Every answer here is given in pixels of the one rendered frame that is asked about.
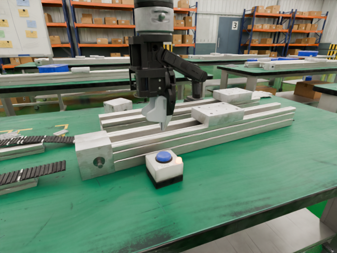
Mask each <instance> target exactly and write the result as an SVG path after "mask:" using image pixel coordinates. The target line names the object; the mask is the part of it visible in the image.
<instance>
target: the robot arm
mask: <svg viewBox="0 0 337 253"><path fill-rule="evenodd" d="M134 14H135V30H136V32H137V33H139V35H137V36H132V37H128V44H129V56H130V67H128V68H129V80H130V90H136V95H138V96H139V97H145V96H146V97H148V98H149V104H148V105H147V106H145V107H144V108H142V110H141V114H142V115H143V116H145V117H146V119H147V120H148V121H153V122H159V125H160V128H161V130H162V131H165V129H166V127H167V125H168V124H169V122H170V120H171V117H172V115H173V113H174V108H175V104H176V77H175V72H174V71H173V70H175V71H177V72H178V73H180V74H182V75H184V77H185V78H187V79H188V80H192V81H195V80H196V81H201V78H202V76H203V74H204V71H203V70H202V69H201V68H200V67H199V66H197V65H195V64H192V63H190V62H188V61H187V60H185V59H183V58H181V57H180V56H178V55H176V54H175V53H173V52H171V51H170V50H168V49H164V47H163V43H164V42H172V41H173V36H172V35H171V33H172V32H173V31H174V0H134ZM132 73H135V75H134V79H135V80H136V82H134V83H133V85H132V82H131V74H132Z"/></svg>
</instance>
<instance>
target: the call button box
mask: <svg viewBox="0 0 337 253"><path fill-rule="evenodd" d="M166 152H169V153H170V154H171V159H170V160H169V161H165V162H162V161H159V160H158V159H157V158H156V155H157V153H154V154H150V155H146V156H145V161H146V173H147V174H148V176H149V178H150V179H151V181H152V183H153V184H154V186H155V188H156V189H159V188H162V187H165V186H168V185H171V184H174V183H177V182H180V181H182V180H183V166H184V164H183V162H181V163H177V162H176V159H177V156H176V155H175V154H174V153H173V151H172V150H166ZM158 153H159V152H158Z"/></svg>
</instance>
